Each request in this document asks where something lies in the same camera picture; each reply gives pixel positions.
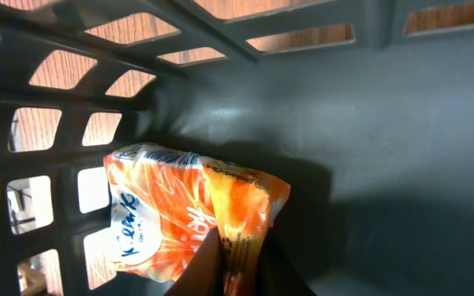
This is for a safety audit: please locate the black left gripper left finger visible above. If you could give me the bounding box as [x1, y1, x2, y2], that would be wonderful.
[165, 228, 224, 296]

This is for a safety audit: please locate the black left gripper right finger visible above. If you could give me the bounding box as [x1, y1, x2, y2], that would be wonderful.
[257, 230, 316, 296]

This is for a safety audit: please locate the orange tissue packet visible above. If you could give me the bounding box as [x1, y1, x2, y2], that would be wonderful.
[104, 143, 290, 295]

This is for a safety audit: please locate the grey plastic mesh basket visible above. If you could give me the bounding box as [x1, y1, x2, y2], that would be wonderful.
[0, 1, 474, 295]

